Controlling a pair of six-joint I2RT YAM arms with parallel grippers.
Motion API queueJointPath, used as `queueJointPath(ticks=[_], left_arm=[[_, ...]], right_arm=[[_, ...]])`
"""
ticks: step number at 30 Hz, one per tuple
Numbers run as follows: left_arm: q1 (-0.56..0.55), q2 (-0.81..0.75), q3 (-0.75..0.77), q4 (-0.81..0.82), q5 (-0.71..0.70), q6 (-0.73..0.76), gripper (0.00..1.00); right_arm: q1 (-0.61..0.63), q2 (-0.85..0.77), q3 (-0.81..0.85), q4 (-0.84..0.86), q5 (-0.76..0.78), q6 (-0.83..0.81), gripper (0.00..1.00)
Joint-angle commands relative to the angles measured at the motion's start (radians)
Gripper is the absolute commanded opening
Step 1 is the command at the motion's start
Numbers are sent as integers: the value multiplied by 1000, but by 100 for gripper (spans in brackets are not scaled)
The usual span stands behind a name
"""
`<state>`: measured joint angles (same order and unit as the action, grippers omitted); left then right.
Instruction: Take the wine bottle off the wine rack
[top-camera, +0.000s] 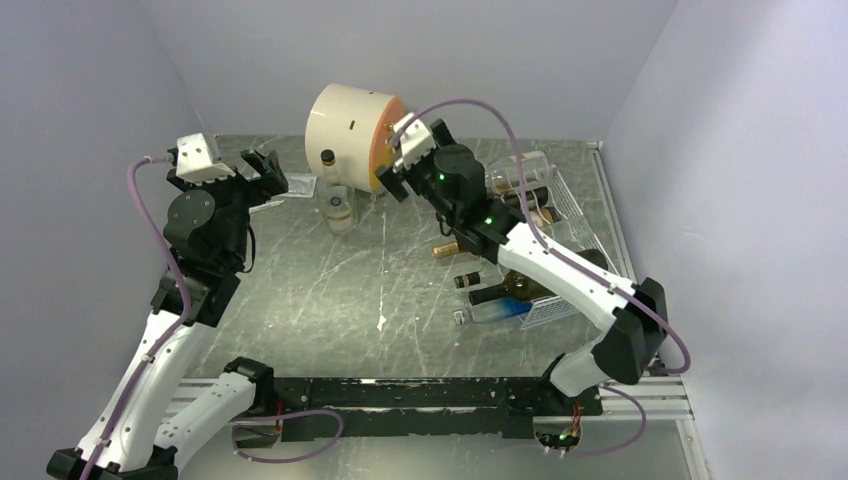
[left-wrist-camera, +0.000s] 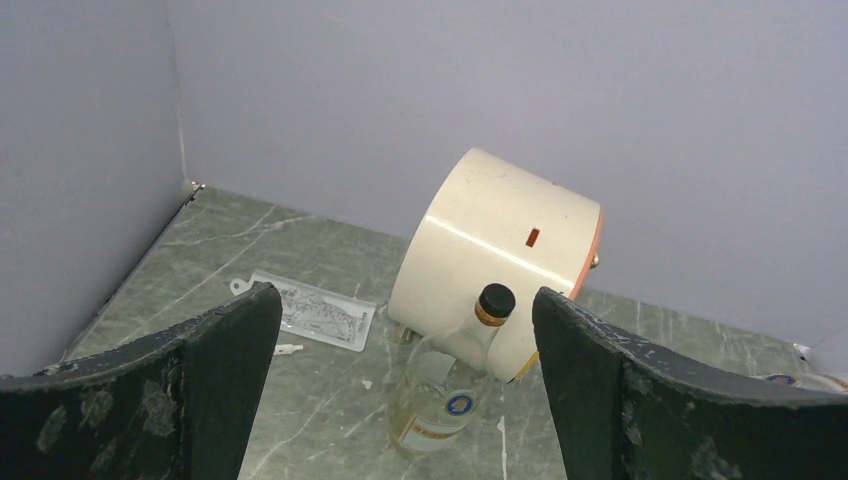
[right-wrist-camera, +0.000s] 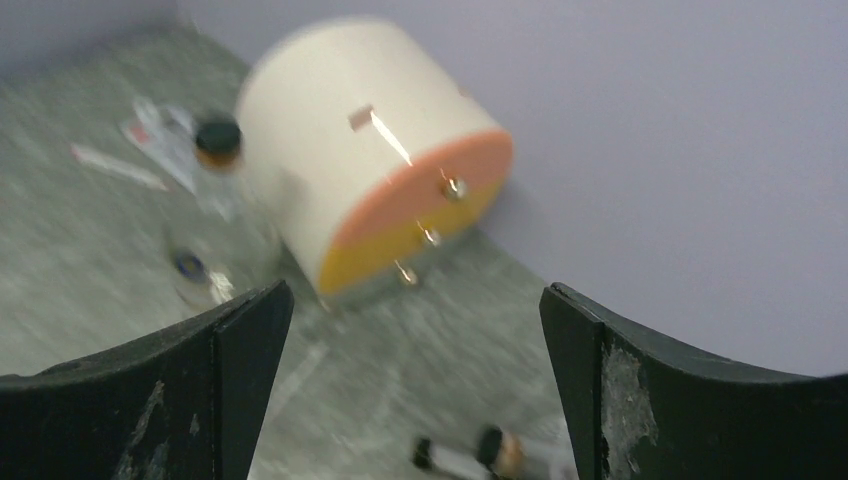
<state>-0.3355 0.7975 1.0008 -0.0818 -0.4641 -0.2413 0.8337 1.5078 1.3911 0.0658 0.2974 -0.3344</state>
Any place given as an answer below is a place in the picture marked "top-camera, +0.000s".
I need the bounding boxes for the clear bottle yellow label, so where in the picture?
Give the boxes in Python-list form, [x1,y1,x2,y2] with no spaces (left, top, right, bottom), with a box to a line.
[320,149,356,235]

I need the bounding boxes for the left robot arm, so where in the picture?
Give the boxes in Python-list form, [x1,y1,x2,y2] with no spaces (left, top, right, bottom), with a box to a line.
[46,149,289,479]

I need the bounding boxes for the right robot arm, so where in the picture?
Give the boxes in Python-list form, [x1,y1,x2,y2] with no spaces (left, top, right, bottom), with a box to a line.
[375,115,667,414]

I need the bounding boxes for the red bottle gold cap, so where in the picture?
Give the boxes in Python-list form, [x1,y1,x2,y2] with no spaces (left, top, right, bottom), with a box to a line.
[432,208,561,260]

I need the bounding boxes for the clear bottle black cap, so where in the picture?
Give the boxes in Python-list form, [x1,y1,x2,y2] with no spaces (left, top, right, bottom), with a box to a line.
[453,264,511,290]

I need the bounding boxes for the dark bottle silver cap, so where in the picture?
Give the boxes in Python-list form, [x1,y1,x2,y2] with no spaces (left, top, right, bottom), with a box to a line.
[504,187,549,210]

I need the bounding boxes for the dark green wine bottle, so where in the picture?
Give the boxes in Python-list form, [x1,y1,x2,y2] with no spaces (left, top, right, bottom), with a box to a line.
[467,248,611,307]

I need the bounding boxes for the blue clear bottle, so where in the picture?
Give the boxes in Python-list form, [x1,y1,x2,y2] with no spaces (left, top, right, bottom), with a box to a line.
[453,298,533,325]

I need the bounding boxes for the white marker pen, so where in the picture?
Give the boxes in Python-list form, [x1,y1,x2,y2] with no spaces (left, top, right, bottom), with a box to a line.
[249,199,285,214]

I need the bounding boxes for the cream cylindrical drum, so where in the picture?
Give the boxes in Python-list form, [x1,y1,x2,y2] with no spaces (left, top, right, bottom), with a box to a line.
[304,83,407,194]

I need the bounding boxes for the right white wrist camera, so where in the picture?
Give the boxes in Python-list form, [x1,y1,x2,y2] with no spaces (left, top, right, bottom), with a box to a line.
[389,112,437,173]

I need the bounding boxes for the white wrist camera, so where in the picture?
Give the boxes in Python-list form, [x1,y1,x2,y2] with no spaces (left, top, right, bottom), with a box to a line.
[176,133,236,185]
[389,112,437,173]

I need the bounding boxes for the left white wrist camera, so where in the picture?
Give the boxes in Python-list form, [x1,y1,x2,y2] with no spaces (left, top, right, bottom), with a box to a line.
[176,133,236,185]

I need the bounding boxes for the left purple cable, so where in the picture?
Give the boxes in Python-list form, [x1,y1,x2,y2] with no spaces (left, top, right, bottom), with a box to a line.
[78,154,193,480]

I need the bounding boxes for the white wire wine rack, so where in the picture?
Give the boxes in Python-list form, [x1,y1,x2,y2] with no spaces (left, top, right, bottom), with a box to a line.
[491,159,620,331]

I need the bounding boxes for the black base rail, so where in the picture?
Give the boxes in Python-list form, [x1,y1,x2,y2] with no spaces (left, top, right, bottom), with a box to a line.
[275,377,603,441]

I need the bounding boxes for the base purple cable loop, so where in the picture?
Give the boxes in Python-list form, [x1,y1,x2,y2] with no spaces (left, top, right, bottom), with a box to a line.
[230,407,344,465]

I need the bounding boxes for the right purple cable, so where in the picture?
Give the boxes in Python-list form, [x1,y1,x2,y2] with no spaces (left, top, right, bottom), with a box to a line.
[389,99,692,376]

